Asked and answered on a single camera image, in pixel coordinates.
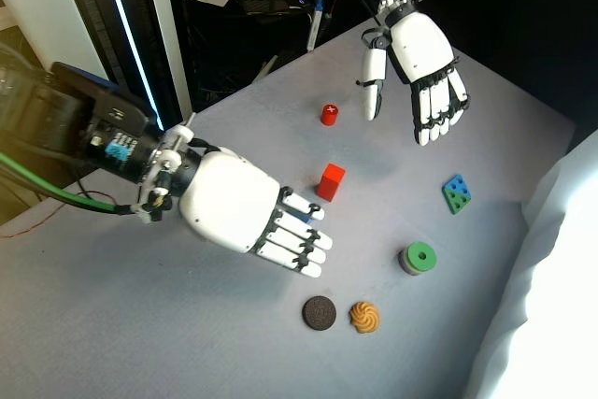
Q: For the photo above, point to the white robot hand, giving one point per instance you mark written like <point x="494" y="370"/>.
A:
<point x="229" y="198"/>
<point x="420" y="44"/>

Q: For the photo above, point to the blue object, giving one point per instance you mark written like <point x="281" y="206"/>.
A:
<point x="308" y="219"/>

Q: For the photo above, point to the red rectangular block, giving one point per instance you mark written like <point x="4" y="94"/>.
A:
<point x="331" y="181"/>

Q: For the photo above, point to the red cylinder with white cross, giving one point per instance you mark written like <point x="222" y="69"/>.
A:
<point x="329" y="115"/>

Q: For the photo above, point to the grey table cloth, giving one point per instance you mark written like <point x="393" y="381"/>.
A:
<point x="187" y="324"/>

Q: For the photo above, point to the blue triangle with holes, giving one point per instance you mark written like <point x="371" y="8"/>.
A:
<point x="455" y="182"/>

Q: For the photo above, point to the chocolate sandwich cookie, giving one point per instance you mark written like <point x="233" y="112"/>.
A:
<point x="319" y="313"/>

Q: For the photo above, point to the green triangle with holes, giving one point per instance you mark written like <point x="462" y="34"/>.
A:
<point x="455" y="205"/>

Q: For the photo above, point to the orange swirl cookie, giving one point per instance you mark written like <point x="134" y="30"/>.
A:
<point x="365" y="317"/>

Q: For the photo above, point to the white cabinet with light strip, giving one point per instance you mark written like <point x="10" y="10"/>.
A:
<point x="37" y="6"/>

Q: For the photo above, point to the white sheet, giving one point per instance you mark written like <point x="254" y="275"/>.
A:
<point x="560" y="277"/>

